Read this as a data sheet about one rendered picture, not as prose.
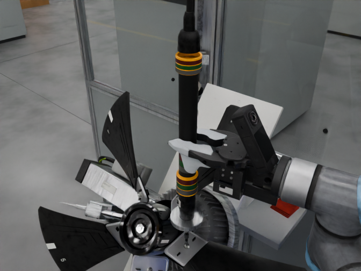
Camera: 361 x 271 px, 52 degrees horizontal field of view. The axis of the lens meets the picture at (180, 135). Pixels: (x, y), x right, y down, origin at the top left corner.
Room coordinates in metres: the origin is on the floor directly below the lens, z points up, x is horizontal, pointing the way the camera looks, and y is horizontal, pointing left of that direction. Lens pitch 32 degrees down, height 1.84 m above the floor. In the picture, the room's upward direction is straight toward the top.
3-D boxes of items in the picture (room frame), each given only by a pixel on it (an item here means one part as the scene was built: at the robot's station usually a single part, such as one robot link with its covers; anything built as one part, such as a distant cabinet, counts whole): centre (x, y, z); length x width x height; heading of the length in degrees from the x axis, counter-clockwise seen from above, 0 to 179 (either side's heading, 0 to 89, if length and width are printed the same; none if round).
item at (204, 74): (1.19, -0.06, 1.36); 0.10 x 0.07 x 0.08; 176
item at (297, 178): (0.47, -0.19, 1.46); 0.08 x 0.05 x 0.08; 151
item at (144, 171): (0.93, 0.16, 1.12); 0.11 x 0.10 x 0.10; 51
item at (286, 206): (1.04, -0.40, 0.87); 0.08 x 0.08 x 0.02; 44
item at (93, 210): (0.79, 0.25, 1.08); 0.07 x 0.04 x 0.06; 61
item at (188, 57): (0.57, -0.01, 1.62); 0.04 x 0.04 x 0.03
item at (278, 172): (0.51, -0.12, 1.45); 0.12 x 0.08 x 0.09; 61
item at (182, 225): (0.58, -0.01, 1.32); 0.09 x 0.07 x 0.10; 176
